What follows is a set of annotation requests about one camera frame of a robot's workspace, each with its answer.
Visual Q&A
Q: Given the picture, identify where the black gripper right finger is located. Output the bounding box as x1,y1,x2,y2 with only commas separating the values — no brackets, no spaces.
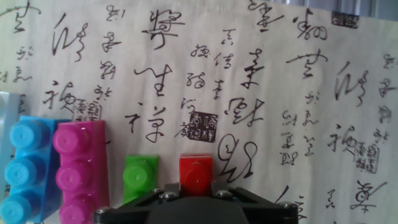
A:
212,181,299,217

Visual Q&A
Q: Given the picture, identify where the beige calligraphy print cloth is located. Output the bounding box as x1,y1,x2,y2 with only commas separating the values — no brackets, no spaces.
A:
0,0,398,224

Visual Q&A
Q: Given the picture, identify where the red two-stud block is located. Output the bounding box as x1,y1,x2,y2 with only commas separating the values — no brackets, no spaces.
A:
178,152,214,197

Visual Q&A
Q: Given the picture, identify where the pink three-stud block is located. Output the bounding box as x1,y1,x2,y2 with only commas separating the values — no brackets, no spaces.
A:
52,120,111,224

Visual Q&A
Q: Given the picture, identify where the blue three-stud block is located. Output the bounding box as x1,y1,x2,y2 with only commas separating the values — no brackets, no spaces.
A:
0,115,73,224

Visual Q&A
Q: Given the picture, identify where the green two-stud block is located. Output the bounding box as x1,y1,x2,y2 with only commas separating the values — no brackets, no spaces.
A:
122,154,160,205

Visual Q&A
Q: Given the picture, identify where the white four-stud block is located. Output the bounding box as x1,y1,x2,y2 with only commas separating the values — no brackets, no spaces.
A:
0,91,23,200

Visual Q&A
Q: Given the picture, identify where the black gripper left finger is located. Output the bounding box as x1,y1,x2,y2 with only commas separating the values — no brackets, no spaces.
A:
92,182,182,217

